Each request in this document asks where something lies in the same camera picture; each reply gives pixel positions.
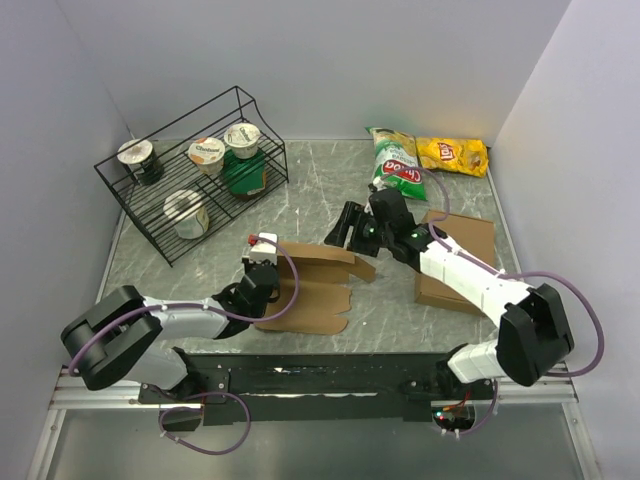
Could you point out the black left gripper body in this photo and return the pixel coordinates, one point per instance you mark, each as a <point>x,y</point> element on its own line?
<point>260,311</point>

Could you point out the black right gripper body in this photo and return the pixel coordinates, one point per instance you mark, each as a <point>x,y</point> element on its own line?
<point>368,237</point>

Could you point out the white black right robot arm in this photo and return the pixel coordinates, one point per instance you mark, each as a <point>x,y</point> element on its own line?
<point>533,329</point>

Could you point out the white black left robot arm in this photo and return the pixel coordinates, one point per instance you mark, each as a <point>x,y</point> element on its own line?
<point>120,338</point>

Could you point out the green Chuba chips bag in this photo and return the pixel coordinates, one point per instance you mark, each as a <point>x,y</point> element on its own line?
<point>396,161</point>

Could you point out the green snack packet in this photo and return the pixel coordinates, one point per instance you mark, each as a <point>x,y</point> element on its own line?
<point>245,178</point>

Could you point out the yellow Lays chips bag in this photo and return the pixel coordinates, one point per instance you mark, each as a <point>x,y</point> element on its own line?
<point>463,156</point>

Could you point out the green Chobani yogurt cup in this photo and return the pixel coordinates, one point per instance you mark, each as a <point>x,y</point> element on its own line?
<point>242,139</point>

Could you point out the orange Chobani yogurt cup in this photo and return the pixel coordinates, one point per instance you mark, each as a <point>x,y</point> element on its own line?
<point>208,155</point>

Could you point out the dark yogurt cup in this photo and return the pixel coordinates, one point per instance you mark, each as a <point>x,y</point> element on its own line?
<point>140,158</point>

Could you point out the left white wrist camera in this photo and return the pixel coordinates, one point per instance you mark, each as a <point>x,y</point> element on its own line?
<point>262,247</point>

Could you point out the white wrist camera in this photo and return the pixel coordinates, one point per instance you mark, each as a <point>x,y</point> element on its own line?
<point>262,247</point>
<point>375,187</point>

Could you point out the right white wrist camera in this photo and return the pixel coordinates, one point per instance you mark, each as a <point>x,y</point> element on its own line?
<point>375,187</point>

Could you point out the white ring yogurt cup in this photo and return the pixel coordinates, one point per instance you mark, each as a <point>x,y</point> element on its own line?
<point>187,214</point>

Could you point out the black wire rack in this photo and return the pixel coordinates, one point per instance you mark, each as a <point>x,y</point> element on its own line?
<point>144,204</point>

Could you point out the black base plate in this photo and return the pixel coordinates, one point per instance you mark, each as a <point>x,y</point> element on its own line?
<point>296,387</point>

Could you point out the aluminium rail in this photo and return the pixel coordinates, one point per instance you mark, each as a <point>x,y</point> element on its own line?
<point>70,393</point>

